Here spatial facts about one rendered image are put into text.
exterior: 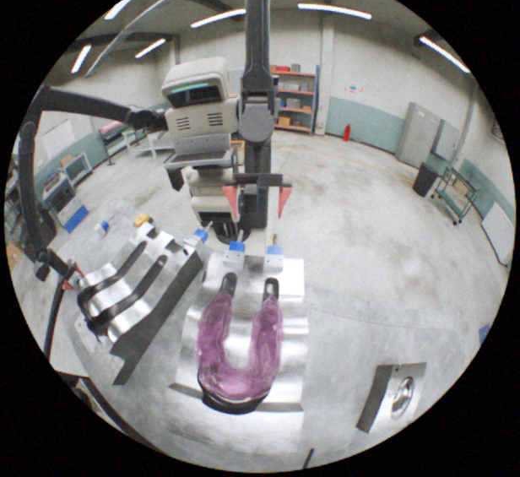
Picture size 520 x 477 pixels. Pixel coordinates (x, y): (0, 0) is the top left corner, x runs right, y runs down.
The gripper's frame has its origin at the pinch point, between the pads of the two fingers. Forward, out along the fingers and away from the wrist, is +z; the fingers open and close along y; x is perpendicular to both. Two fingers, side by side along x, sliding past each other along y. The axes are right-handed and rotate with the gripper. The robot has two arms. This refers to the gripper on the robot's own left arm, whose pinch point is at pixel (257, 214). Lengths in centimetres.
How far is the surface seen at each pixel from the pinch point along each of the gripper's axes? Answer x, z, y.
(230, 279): -1.6, 17.3, -7.2
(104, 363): -32, 32, -40
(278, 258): 1.1, 12.3, 5.5
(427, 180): 177, -23, 328
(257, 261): 3.0, 14.3, 0.0
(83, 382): -45, 47, -60
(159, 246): 2.3, 10.8, -29.5
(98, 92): 311, -345, -559
